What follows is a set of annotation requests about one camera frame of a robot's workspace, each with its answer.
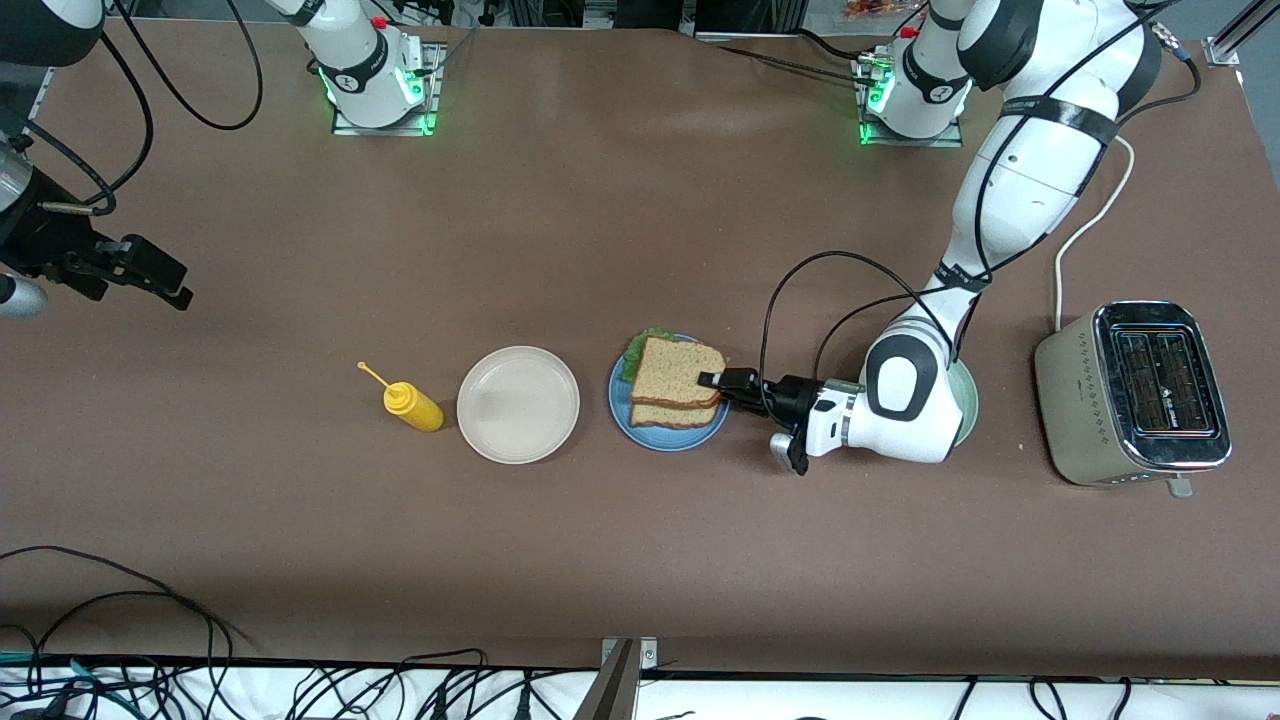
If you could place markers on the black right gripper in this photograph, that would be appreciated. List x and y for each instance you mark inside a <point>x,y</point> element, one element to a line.
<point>42,240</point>

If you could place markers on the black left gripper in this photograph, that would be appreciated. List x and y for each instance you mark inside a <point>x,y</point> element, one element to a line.
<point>793,396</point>

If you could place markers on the brown toast bread slice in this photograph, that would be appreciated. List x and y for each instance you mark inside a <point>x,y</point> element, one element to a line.
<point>660,416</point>
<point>670,372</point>

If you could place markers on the green lettuce leaf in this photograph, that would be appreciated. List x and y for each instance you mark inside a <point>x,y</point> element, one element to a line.
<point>634,355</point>

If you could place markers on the yellow mustard squeeze bottle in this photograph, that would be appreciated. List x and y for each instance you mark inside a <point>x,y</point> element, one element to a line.
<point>420,408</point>

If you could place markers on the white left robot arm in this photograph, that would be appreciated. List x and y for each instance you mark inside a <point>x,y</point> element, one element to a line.
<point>1020,180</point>

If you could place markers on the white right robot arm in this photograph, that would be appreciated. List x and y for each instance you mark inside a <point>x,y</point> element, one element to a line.
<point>350,50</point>

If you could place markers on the blue plate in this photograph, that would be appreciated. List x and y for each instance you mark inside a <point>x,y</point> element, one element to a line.
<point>670,440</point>

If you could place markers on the beige plate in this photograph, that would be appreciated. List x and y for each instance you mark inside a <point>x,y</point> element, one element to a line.
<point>518,405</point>

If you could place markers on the light green plate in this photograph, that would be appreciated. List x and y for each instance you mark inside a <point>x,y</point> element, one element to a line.
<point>966,405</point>

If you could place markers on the beige and chrome toaster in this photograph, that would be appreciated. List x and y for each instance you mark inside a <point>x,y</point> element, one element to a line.
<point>1075,400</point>

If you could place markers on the black power plug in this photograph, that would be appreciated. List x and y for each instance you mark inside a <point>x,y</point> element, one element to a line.
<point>438,705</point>
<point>522,705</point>

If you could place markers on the orange snack packet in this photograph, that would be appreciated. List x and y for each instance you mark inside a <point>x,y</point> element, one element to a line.
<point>870,8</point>

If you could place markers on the grey aluminium table side rail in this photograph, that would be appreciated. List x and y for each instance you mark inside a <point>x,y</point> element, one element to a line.
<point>38,95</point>

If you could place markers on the silver table edge bracket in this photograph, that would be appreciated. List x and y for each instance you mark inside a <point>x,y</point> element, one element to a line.
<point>648,652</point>

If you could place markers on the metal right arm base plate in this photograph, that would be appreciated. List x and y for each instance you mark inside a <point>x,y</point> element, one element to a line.
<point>385,130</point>

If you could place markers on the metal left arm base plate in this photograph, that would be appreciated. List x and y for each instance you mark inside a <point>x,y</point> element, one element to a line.
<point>880,140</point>

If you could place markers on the grey aluminium profile post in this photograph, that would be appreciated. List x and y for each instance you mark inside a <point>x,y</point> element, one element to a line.
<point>610,695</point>

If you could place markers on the aluminium frame profile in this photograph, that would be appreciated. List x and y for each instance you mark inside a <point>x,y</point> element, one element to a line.
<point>1222,48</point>

